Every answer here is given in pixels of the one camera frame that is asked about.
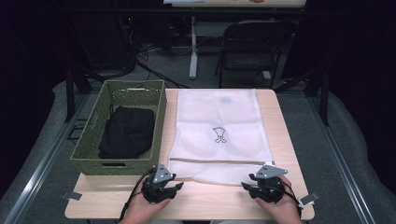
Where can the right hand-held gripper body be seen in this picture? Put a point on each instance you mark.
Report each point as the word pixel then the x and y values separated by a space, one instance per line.
pixel 269 189

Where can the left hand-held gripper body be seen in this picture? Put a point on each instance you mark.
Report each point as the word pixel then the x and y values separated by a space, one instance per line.
pixel 155 186

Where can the black garment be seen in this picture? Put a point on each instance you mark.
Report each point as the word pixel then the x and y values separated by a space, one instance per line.
pixel 127 133

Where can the white mesh laundry bag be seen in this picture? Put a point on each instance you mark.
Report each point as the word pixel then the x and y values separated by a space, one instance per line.
pixel 202 124

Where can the green woven basket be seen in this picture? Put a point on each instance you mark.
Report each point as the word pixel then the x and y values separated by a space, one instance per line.
pixel 134 90

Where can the person's right hand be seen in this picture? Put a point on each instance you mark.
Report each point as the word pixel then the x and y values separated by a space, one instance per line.
pixel 285 213

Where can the person's left hand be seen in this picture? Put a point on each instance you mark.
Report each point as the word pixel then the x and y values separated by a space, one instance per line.
pixel 141 211

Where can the silver metal table clip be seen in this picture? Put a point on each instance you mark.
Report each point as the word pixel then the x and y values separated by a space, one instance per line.
pixel 71 195
pixel 309 198

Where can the black metal stand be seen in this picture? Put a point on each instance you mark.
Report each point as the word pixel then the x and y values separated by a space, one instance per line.
pixel 325 102
pixel 69 99

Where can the white desk leg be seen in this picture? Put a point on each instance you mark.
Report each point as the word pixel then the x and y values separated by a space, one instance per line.
pixel 193 46

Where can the black folding chair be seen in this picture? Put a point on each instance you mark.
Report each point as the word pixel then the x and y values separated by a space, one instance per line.
pixel 249 34

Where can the light background desk top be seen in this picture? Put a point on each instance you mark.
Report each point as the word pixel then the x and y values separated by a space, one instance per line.
pixel 233 3

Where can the orange object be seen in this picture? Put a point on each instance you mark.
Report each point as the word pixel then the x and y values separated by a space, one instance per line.
pixel 257 1

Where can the aluminium floor rail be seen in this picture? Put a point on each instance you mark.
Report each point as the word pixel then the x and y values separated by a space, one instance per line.
pixel 29 186
pixel 353 186

